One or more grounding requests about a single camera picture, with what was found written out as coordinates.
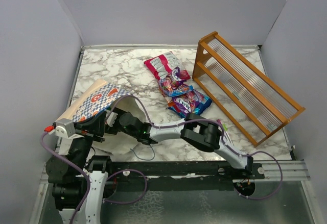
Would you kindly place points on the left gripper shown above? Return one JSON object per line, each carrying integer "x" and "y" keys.
{"x": 95, "y": 124}

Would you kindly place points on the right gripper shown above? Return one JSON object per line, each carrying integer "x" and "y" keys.
{"x": 113, "y": 130}

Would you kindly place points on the blue checkered paper bag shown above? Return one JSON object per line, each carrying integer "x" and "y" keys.
{"x": 102, "y": 96}

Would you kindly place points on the blue snack bag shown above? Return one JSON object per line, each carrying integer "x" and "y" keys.
{"x": 203, "y": 106}

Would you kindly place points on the purple Fox's candy bag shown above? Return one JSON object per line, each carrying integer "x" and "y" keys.
{"x": 188, "y": 103}
{"x": 173, "y": 79}

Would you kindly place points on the blue colourful candy bag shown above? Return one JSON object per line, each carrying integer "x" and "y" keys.
{"x": 176, "y": 91}

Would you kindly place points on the pink snack bag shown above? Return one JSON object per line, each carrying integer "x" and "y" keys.
{"x": 163, "y": 64}

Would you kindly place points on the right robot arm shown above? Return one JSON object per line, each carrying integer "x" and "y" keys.
{"x": 203, "y": 134}

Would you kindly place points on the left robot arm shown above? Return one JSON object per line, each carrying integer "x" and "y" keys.
{"x": 78, "y": 182}

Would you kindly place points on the wooden shelf rack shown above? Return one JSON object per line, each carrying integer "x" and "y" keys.
{"x": 254, "y": 103}

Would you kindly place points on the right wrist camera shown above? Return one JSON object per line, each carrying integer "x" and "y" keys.
{"x": 110, "y": 118}

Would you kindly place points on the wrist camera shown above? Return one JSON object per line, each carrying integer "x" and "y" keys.
{"x": 110, "y": 118}
{"x": 63, "y": 128}

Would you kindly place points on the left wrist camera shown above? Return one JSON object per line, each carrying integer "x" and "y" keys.
{"x": 63, "y": 128}

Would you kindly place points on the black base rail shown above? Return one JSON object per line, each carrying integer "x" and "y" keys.
{"x": 179, "y": 176}

